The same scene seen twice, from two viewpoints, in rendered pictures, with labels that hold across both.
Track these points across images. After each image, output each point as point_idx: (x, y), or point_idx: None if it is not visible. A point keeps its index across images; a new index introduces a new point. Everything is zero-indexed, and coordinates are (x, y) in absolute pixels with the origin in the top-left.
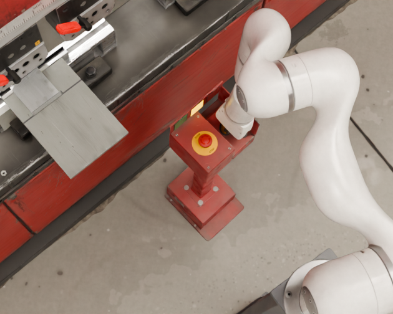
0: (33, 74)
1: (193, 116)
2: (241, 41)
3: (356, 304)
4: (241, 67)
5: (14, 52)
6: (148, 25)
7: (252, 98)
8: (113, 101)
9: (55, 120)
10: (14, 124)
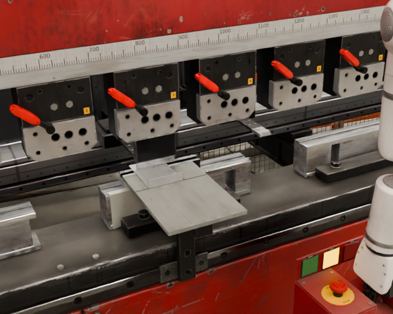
0: (160, 166)
1: (325, 271)
2: (387, 60)
3: None
4: (387, 104)
5: (148, 88)
6: (285, 184)
7: None
8: (236, 225)
9: (169, 194)
10: (125, 218)
